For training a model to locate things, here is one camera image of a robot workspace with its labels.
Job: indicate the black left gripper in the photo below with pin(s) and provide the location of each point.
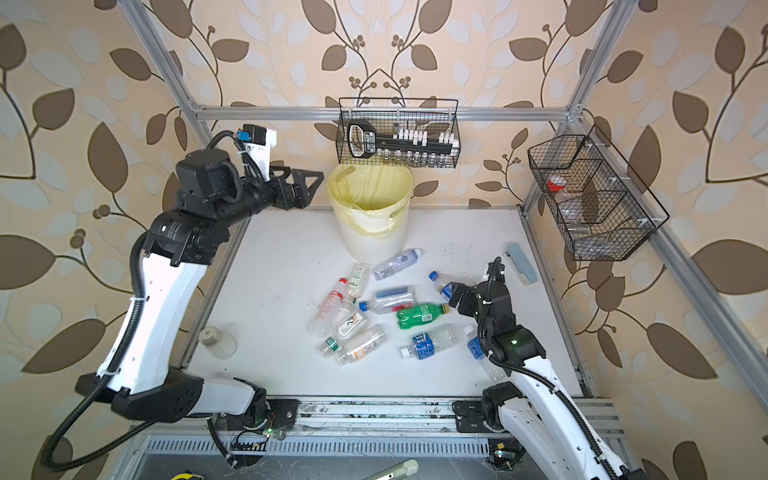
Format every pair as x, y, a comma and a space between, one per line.
297, 197

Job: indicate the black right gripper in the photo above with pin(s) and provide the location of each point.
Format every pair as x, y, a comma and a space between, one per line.
472, 294

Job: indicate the green sprite bottle yellow cap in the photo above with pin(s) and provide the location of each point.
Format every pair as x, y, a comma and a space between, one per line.
420, 315

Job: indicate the clear bottle red cap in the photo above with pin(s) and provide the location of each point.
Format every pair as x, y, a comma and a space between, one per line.
321, 323

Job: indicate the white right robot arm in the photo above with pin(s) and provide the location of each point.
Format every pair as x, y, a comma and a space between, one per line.
532, 404

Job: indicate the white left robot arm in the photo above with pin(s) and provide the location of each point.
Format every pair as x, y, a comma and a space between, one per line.
166, 264

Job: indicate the yellow bin liner bag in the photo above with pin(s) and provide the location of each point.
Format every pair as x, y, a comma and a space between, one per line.
371, 200

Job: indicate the white ribbed trash bin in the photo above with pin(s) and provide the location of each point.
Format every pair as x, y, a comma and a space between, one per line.
372, 237

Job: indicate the water bottle blue label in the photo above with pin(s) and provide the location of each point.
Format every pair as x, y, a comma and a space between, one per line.
493, 372

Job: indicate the black tool in basket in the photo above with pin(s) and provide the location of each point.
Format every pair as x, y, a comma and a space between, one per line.
364, 141

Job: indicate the small bottle green white label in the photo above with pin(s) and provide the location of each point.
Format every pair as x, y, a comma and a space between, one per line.
357, 280

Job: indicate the clear bottle blue pink label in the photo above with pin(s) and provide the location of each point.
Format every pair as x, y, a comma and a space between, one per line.
389, 301

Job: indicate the clear bottle yellow label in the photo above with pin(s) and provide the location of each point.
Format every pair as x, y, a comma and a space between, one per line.
362, 345

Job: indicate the red capped jar in basket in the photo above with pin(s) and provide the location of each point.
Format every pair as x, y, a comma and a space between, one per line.
556, 183

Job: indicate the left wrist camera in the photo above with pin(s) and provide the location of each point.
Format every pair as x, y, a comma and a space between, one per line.
257, 143

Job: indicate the black wire basket back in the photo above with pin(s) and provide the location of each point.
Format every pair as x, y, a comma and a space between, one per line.
386, 114

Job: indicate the black wire basket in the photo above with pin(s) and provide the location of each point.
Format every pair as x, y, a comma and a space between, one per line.
386, 114
607, 210

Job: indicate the black wire basket right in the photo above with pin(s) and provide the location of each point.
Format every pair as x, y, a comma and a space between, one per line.
607, 210

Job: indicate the metal base rail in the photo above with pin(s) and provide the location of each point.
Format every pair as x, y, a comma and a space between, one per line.
380, 416

